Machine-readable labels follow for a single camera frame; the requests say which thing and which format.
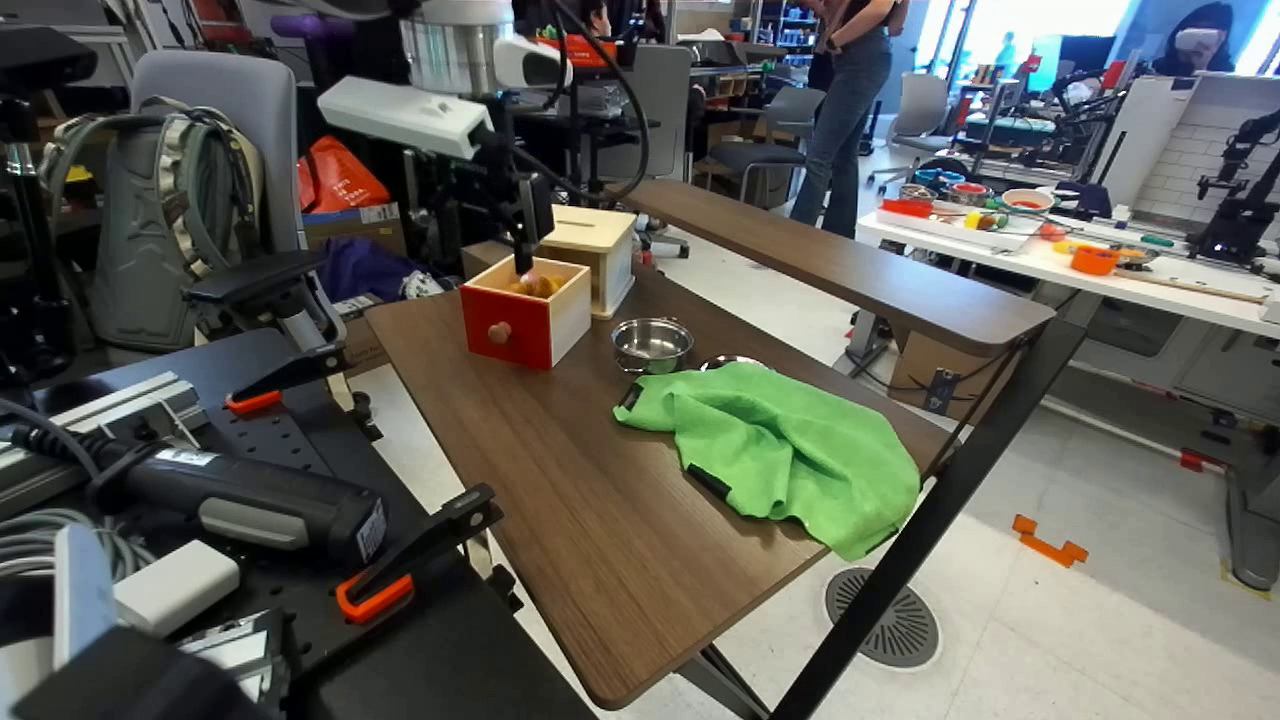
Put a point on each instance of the white elongated wrist camera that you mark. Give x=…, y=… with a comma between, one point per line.
x=400, y=113

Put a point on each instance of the cream wooden slot box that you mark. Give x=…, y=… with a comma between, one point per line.
x=601, y=244

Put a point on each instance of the red wooden box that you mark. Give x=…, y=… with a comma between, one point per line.
x=515, y=326

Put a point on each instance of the black clamp with orange grip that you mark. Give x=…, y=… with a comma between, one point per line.
x=404, y=563
x=287, y=383

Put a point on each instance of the red tray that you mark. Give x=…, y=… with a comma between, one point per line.
x=907, y=207

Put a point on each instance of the white power adapter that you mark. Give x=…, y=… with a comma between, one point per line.
x=172, y=586

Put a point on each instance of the blue cloth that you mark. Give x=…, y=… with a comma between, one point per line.
x=360, y=266

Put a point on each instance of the long dark brown table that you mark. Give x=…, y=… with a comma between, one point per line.
x=853, y=266

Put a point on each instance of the green cloth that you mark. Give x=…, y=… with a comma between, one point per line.
x=781, y=445

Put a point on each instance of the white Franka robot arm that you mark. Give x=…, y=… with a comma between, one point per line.
x=462, y=55

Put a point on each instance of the orange floor bracket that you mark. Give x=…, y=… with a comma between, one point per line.
x=1048, y=540

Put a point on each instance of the small black robot arm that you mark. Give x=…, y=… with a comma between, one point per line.
x=1240, y=185

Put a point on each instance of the round floor drain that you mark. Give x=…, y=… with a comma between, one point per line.
x=883, y=619

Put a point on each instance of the small metal bowl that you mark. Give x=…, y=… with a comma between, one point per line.
x=648, y=344

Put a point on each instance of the black handheld device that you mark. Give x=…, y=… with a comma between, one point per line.
x=253, y=500

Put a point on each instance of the light grey high-back chair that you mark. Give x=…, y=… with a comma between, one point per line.
x=263, y=121

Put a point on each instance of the person in dark hoodie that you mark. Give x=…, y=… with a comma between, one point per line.
x=1197, y=39

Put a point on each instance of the aluminium rail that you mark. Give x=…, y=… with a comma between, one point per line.
x=124, y=406

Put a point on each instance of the grey backpack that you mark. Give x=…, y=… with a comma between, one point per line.
x=145, y=224

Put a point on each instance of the cardboard box under table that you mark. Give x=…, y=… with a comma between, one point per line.
x=941, y=365

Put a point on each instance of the orange crate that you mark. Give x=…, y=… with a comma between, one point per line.
x=599, y=55

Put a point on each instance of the standing person in flared jeans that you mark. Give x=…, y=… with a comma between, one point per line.
x=842, y=121

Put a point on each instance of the black chair armrest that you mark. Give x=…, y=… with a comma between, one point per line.
x=263, y=284

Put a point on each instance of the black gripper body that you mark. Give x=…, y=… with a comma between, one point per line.
x=524, y=181

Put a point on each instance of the grey mesh chair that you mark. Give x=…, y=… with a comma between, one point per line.
x=764, y=141

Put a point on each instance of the white cluttered table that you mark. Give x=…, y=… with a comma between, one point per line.
x=1065, y=262

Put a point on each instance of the white backing board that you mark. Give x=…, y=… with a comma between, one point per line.
x=1201, y=146

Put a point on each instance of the orange bag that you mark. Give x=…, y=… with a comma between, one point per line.
x=338, y=176

